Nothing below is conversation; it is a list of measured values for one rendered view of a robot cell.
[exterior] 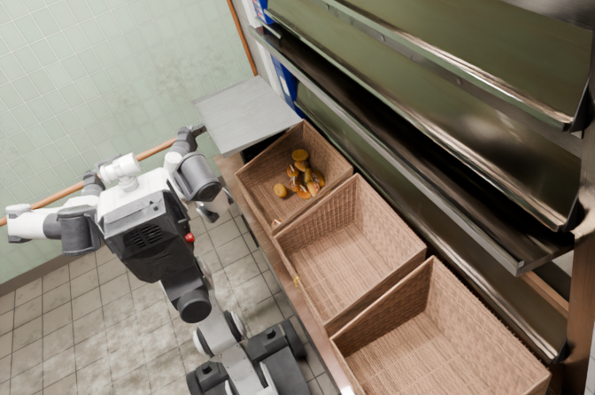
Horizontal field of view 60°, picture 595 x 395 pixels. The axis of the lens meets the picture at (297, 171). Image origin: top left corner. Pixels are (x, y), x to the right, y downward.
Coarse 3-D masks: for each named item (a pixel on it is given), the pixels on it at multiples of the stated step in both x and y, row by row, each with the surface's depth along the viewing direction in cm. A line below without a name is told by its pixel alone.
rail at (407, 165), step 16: (256, 32) 237; (272, 48) 220; (288, 64) 207; (352, 112) 166; (368, 128) 157; (384, 144) 149; (400, 160) 142; (416, 176) 136; (432, 192) 131; (464, 208) 122; (480, 224) 117; (496, 240) 113; (512, 256) 108
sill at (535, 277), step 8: (544, 264) 134; (552, 264) 133; (528, 272) 135; (536, 272) 133; (544, 272) 132; (552, 272) 131; (560, 272) 131; (536, 280) 134; (544, 280) 130; (552, 280) 130; (560, 280) 129; (568, 280) 128; (544, 288) 132; (552, 288) 128; (560, 288) 127; (568, 288) 127; (552, 296) 129; (560, 296) 126; (568, 296) 125; (560, 304) 128; (568, 304) 124
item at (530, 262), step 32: (288, 32) 237; (320, 64) 204; (320, 96) 185; (352, 96) 179; (384, 128) 159; (416, 128) 157; (416, 160) 144; (448, 160) 142; (448, 192) 131; (480, 192) 129; (512, 224) 119; (544, 224) 117; (544, 256) 110
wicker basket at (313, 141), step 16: (304, 128) 282; (272, 144) 278; (288, 144) 283; (304, 144) 287; (320, 144) 266; (256, 160) 280; (288, 160) 288; (320, 160) 271; (336, 160) 252; (240, 176) 280; (256, 176) 285; (272, 176) 289; (288, 176) 288; (304, 176) 283; (336, 176) 256; (256, 192) 284; (272, 192) 281; (288, 192) 277; (320, 192) 237; (256, 208) 252; (272, 208) 271; (288, 208) 268; (304, 208) 237; (288, 224) 238; (272, 240) 249
